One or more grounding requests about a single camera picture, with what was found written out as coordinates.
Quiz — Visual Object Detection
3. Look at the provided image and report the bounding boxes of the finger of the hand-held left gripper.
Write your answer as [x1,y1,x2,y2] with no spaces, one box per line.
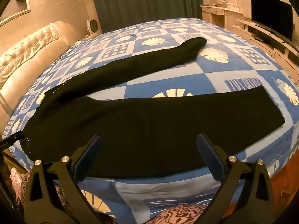
[0,131,24,152]

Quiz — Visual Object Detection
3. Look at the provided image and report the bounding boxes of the blue patterned bed sheet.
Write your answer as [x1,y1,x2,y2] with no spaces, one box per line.
[1,17,299,224]

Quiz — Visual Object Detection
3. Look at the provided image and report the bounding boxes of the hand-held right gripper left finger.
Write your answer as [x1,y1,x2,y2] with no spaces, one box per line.
[23,134,103,224]

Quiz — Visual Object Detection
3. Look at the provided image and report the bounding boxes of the cream tufted headboard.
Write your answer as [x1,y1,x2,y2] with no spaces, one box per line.
[0,21,77,124]

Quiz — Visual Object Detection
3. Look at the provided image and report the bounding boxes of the dark green curtain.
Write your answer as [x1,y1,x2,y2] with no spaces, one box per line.
[89,0,203,34]

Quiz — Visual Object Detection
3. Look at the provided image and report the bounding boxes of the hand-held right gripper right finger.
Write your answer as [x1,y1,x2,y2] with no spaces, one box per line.
[196,133,278,224]

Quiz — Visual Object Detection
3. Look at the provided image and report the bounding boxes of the framed wall picture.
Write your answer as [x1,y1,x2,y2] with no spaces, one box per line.
[0,0,31,27]

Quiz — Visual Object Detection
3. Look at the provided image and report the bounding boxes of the white television stand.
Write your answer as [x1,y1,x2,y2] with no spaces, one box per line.
[232,17,299,66]

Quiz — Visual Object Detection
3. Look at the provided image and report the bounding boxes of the black flat television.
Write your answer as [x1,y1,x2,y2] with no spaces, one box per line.
[250,0,294,44]

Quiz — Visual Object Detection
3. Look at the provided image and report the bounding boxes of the person's floral clothing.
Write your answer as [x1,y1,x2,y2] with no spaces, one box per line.
[9,167,212,224]

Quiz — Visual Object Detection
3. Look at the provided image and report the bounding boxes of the white dressing table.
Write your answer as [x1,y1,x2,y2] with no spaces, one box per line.
[200,2,243,32]

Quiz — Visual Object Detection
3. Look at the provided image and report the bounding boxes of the black pants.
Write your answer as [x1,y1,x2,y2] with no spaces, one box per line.
[21,37,285,179]

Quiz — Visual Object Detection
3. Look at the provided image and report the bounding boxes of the small white fan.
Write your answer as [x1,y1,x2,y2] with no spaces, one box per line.
[86,19,101,36]

